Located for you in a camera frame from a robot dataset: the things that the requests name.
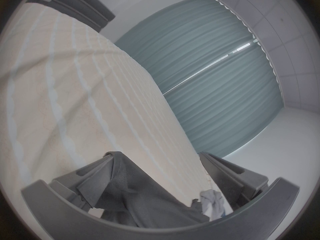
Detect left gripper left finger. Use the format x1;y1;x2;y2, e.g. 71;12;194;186
51;152;115;209

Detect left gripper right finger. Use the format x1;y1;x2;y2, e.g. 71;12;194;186
199;151;270;211

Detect black trousers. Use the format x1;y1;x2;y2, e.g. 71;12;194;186
76;151;210;228

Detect pile of clothes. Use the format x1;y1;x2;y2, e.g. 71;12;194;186
199;189;225;221

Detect bed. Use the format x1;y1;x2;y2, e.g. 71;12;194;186
0;3;220;219

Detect blue-green curtain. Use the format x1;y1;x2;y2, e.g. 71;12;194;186
114;0;254;94
162;42;284;157

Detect black chest of drawers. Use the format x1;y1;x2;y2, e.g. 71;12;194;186
26;0;116;33

